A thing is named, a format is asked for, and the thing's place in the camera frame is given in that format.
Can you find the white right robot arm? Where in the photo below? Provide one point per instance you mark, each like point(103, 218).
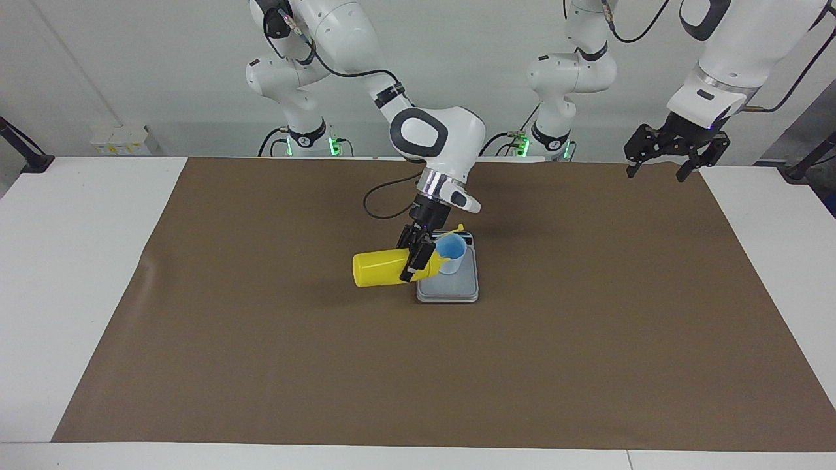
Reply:
point(450, 140)

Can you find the black clamp stand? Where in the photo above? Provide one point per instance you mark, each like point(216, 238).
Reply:
point(800, 171)
point(36, 162)

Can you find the white wall socket box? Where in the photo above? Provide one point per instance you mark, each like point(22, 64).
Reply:
point(121, 140)

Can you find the light blue plastic cup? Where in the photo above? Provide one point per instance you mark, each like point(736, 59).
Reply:
point(452, 261)

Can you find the yellow squeeze bottle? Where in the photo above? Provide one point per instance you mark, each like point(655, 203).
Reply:
point(375, 269)

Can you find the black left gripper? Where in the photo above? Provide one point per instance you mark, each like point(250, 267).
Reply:
point(686, 129)

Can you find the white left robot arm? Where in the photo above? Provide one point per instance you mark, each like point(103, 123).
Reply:
point(744, 46)

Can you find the silver digital kitchen scale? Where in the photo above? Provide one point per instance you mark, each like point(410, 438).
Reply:
point(450, 290)

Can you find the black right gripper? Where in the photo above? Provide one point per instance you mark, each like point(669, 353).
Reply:
point(430, 219)

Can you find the brown paper table mat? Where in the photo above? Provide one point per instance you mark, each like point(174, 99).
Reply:
point(392, 365)

